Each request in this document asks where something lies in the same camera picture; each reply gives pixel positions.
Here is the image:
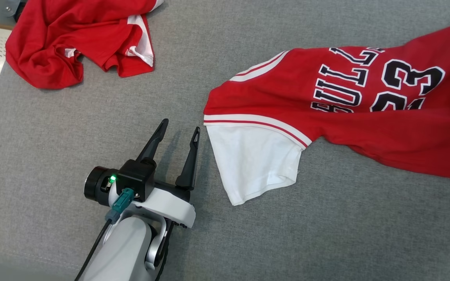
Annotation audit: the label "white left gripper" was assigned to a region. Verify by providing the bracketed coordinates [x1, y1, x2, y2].
[84, 119, 201, 229]

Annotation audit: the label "red shorts with white stripe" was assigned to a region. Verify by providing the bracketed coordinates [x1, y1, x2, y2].
[5, 0, 165, 90]

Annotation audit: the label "red jersey with white sleeves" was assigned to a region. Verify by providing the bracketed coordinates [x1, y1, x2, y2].
[203, 18, 450, 206]

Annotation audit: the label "left camera cable teal plug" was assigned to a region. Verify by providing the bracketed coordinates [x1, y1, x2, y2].
[74, 187, 136, 281]

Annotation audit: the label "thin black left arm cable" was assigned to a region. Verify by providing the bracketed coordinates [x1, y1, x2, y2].
[154, 222, 175, 281]

